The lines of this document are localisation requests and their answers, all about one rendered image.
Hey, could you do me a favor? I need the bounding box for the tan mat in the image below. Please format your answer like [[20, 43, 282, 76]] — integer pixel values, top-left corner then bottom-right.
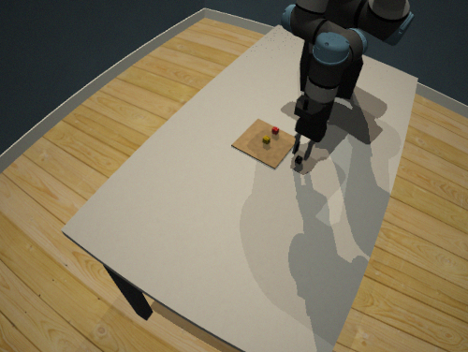
[[231, 119, 295, 169]]

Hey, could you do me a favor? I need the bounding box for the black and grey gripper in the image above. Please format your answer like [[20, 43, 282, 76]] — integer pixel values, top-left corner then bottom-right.
[[292, 77, 339, 161]]

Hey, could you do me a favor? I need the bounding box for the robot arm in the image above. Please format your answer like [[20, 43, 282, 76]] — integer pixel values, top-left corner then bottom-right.
[[281, 0, 414, 89]]

